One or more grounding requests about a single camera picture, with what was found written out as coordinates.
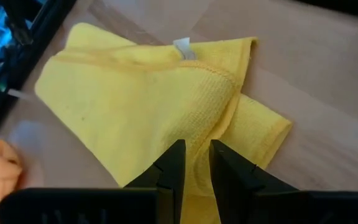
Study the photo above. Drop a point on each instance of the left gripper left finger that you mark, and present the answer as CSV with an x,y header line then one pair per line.
x,y
73,207

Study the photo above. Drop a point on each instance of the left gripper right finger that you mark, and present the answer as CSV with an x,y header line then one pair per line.
x,y
291,208

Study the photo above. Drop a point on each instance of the yellow microfiber towel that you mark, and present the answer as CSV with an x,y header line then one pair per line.
x,y
135,102

